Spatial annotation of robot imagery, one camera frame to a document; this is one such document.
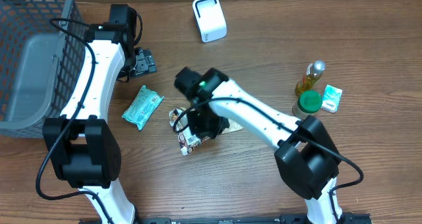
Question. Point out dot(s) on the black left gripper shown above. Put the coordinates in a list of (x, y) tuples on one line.
[(144, 62)]

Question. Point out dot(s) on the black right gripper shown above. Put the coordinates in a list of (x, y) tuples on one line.
[(202, 129)]

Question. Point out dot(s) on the brown mixed nuts bag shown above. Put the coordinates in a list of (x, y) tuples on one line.
[(187, 140)]

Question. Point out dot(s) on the green flushable wipes pack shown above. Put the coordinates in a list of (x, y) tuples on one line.
[(142, 107)]

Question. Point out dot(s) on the green lidded jar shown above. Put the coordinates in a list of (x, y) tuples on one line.
[(308, 103)]

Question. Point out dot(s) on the yellow oil bottle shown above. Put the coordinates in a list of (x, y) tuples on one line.
[(313, 74)]

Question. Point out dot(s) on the small teal tissue pack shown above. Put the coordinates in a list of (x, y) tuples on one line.
[(331, 98)]

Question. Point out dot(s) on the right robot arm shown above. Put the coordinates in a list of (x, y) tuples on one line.
[(306, 157)]

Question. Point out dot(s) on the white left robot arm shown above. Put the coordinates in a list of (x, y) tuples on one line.
[(80, 145)]

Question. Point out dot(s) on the white barcode scanner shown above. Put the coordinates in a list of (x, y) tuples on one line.
[(210, 20)]

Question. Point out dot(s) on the dark grey plastic basket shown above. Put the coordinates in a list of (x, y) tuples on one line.
[(39, 64)]

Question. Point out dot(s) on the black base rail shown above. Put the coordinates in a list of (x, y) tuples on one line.
[(347, 218)]

